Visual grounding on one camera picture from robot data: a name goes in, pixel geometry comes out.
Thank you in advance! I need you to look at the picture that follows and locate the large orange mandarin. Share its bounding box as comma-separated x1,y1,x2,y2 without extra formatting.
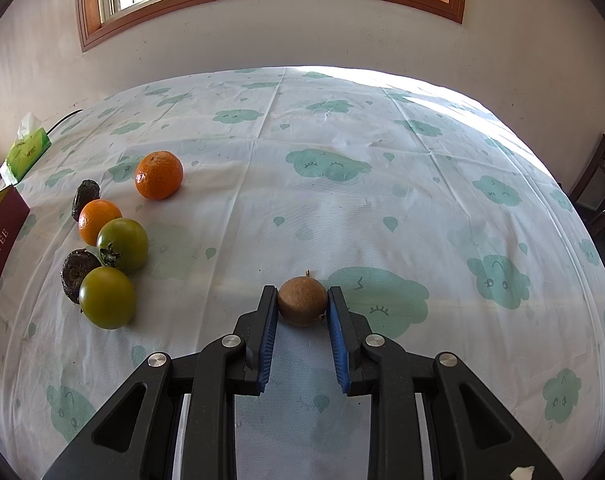
135,151,184,201

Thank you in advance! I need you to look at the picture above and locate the dark wooden chair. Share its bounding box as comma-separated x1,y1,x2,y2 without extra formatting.
567,134,605,261

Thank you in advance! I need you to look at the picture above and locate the dark wrinkled passion fruit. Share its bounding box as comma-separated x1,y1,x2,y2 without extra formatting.
61,249,102,305
72,179,101,222

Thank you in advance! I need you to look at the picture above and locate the green tissue box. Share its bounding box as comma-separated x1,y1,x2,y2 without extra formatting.
0,112,52,186

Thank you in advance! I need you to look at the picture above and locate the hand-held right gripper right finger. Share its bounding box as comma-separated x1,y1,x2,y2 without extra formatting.
327,286,565,480

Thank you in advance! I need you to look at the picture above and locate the gold and red tin box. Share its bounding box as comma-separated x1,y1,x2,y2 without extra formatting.
0,164,31,361

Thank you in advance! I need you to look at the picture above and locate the green tomato with stem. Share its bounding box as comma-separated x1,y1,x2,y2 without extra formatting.
97,217,149,275

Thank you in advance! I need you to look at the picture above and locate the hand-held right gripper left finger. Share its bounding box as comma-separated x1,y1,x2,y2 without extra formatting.
42,285,280,480

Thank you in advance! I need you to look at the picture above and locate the brown kiwi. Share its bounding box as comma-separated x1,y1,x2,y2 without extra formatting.
277,269,329,327

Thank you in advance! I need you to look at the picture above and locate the small orange mandarin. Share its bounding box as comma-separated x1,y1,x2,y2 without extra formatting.
78,199,123,247

